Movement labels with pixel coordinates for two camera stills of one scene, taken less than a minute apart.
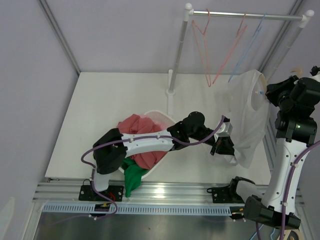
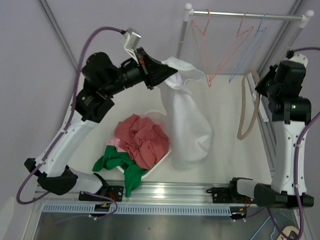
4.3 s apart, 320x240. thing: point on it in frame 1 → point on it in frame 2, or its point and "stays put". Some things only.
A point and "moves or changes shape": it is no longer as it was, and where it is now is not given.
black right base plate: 225,195 stays put
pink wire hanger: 201,45 stays put
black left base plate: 87,193 stays put
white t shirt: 244,95 → 191,133
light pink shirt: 162,127 moves or changes shape
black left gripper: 224,146 → 154,71
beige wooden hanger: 265,86 moves or changes shape
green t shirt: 133,174 stays put
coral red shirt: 134,124 stays put
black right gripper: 273,90 → 261,86
